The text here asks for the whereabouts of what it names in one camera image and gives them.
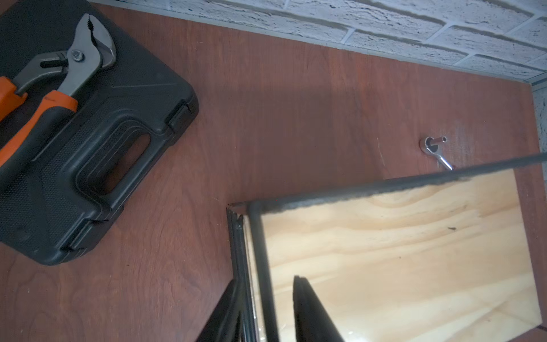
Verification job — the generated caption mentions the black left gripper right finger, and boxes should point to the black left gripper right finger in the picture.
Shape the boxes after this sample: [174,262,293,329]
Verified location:
[293,276,343,342]

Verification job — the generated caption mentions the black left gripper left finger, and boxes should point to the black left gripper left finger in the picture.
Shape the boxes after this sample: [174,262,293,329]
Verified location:
[196,279,241,342]

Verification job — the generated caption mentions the black orange tool bag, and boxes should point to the black orange tool bag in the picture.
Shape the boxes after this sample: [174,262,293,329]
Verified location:
[1,1,199,266]

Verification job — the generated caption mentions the wooden two-tier wire shelf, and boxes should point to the wooden two-tier wire shelf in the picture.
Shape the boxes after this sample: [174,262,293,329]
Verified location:
[226,153,546,341]

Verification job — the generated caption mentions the red handled ratchet wrench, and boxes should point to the red handled ratchet wrench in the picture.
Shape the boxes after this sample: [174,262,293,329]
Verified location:
[420,136,454,171]

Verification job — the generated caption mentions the orange handled groove pliers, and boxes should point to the orange handled groove pliers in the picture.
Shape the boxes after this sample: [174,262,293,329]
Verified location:
[0,12,117,189]

